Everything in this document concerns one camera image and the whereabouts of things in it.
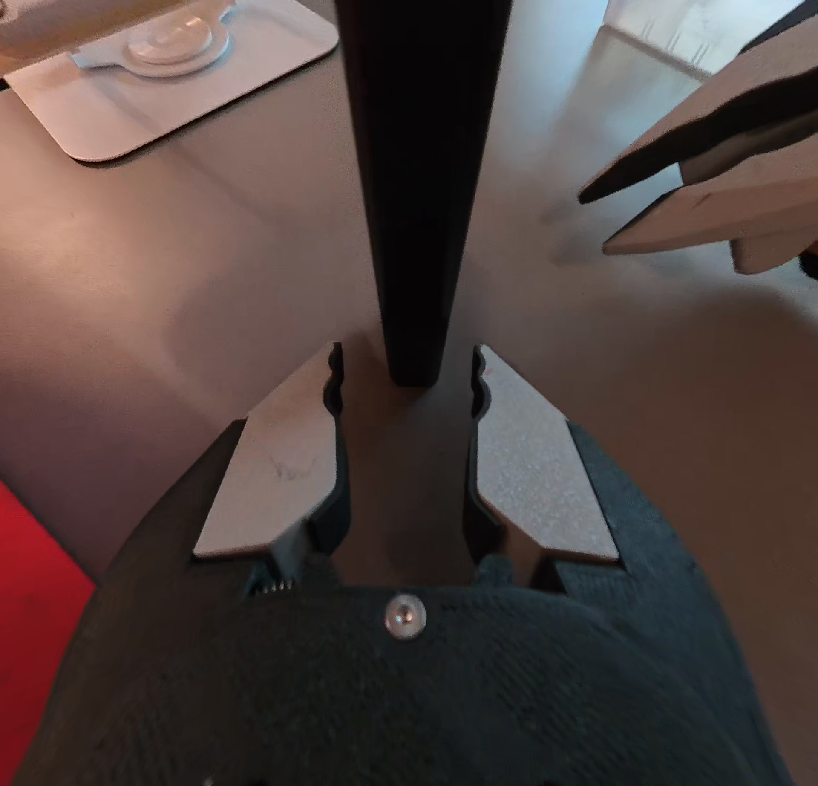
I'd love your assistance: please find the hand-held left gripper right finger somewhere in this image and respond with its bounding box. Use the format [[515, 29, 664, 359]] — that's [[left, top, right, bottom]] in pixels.
[[464, 345, 620, 564]]

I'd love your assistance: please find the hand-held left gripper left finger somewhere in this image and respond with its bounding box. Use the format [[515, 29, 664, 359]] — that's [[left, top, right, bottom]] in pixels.
[[193, 341, 351, 560]]

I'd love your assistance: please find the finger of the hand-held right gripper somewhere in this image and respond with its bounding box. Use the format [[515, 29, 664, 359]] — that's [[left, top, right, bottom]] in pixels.
[[602, 135, 818, 277], [578, 28, 818, 205]]

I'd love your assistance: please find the black rectangular usb hub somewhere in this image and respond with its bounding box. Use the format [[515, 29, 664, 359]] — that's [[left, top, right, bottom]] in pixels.
[[331, 0, 520, 389]]

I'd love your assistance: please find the clear plastic container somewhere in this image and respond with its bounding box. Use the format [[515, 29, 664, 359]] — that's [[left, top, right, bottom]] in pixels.
[[602, 0, 818, 78]]

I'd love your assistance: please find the red flat sheet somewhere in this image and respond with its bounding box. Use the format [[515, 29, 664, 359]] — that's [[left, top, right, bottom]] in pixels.
[[0, 479, 98, 786]]

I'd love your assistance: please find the silver monitor stand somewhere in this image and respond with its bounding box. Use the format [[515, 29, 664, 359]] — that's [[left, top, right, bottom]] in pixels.
[[0, 0, 340, 162]]

